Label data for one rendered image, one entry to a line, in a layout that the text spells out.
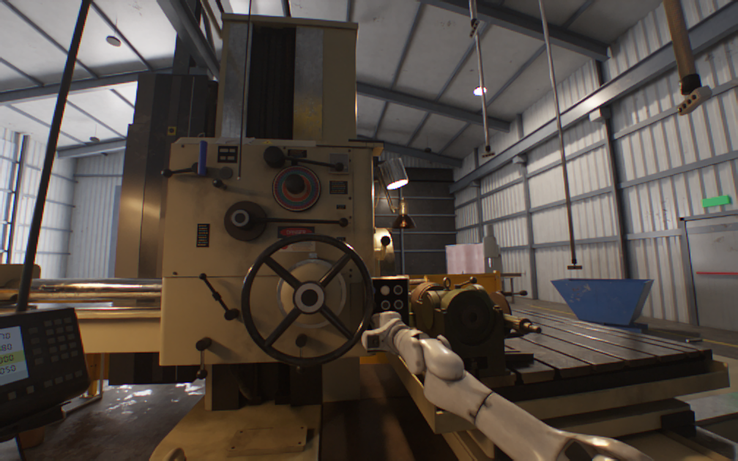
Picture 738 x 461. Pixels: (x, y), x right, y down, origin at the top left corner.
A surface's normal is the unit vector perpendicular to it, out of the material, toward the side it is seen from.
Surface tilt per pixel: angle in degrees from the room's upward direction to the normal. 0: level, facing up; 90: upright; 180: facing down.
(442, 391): 98
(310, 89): 90
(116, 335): 90
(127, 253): 90
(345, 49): 90
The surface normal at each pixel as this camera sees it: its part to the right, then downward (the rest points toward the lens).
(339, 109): 0.14, -0.11
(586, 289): -0.80, -0.05
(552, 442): -0.38, -0.90
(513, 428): -0.51, -0.62
